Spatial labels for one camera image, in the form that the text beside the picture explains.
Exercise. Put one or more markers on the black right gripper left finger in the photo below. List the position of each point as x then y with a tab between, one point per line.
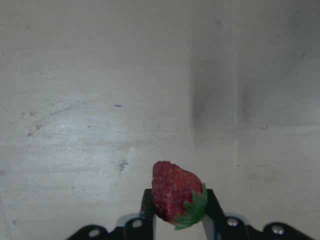
142	226

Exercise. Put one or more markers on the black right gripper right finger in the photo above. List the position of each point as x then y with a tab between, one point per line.
218	226

